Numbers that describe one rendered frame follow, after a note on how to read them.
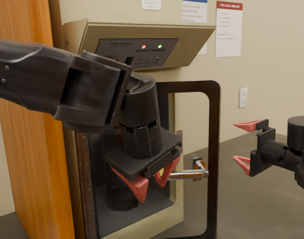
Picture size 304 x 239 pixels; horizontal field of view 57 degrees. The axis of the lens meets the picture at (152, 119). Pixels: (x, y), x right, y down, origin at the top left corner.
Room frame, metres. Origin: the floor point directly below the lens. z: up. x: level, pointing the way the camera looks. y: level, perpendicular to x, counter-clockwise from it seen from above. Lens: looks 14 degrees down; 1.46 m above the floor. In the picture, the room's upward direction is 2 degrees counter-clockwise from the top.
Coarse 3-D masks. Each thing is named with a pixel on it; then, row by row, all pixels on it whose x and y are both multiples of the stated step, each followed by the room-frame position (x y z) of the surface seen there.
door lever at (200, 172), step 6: (198, 162) 0.58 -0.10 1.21; (204, 162) 0.58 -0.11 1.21; (198, 168) 0.57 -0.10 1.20; (204, 168) 0.56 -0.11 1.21; (174, 174) 0.53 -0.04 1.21; (180, 174) 0.53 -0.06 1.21; (186, 174) 0.53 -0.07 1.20; (192, 174) 0.53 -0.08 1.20; (198, 174) 0.53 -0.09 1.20; (204, 174) 0.53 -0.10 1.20
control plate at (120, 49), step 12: (108, 48) 0.54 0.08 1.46; (120, 48) 0.56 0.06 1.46; (132, 48) 0.58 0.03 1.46; (144, 48) 0.60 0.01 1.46; (156, 48) 0.62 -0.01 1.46; (168, 48) 0.64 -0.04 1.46; (120, 60) 0.59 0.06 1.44; (132, 60) 0.61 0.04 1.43; (144, 60) 0.63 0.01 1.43; (156, 60) 0.65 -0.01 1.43
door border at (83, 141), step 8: (80, 136) 0.56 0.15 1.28; (80, 144) 0.56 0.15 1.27; (88, 144) 0.57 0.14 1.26; (80, 152) 0.56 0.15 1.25; (88, 152) 0.57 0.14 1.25; (80, 160) 0.56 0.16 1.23; (88, 160) 0.57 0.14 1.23; (88, 168) 0.57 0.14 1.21; (80, 176) 0.56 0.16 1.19; (88, 176) 0.57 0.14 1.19; (88, 184) 0.56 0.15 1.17; (88, 192) 0.56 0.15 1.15; (88, 200) 0.56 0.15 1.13; (88, 208) 0.56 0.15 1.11; (88, 216) 0.56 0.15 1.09; (88, 224) 0.56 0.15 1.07; (88, 232) 0.56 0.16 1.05; (96, 232) 0.57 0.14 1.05
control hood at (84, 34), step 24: (72, 24) 0.53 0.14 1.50; (96, 24) 0.49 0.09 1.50; (120, 24) 0.52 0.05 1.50; (144, 24) 0.55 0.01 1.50; (168, 24) 0.58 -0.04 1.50; (192, 24) 0.62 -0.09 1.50; (216, 24) 0.67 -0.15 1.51; (72, 48) 0.54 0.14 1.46; (96, 48) 0.53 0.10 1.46; (192, 48) 0.69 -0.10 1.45
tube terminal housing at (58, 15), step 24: (48, 0) 0.62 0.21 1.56; (72, 0) 0.59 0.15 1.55; (96, 0) 0.62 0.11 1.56; (120, 0) 0.65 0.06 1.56; (168, 0) 0.73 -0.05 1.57; (144, 72) 0.69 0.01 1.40; (168, 72) 0.73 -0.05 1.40; (72, 144) 0.58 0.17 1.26; (72, 168) 0.59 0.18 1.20; (72, 192) 0.60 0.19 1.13; (72, 216) 0.62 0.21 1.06
